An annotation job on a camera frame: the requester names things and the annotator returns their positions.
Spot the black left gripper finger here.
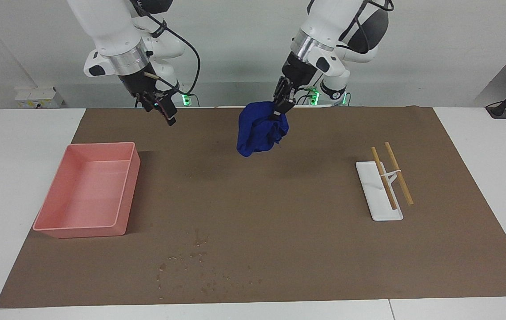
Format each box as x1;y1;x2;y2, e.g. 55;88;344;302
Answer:
279;82;298;120
273;76;287;105

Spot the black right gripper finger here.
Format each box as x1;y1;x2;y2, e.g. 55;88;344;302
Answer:
142;92;161;112
155;91;178;127

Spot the blue towel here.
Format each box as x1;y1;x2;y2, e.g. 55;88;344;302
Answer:
236;101;290;157

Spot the white power socket box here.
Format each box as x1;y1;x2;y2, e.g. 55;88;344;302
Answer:
15;87;63;108

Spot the brown table mat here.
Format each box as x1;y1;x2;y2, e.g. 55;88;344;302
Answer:
0;106;506;309

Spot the pink plastic bin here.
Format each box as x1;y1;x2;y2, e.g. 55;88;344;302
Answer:
33;142;141;239

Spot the white rack with wooden rods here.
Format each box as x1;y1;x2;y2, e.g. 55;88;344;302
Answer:
356;141;414;221

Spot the black base cable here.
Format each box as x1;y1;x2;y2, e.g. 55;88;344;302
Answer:
295;73;327;106

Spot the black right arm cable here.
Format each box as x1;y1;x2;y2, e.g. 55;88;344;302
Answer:
131;0;201;96

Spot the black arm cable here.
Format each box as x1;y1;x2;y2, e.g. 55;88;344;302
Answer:
339;0;395;50
131;0;201;96

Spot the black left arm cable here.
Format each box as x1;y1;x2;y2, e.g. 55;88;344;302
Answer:
339;0;395;50

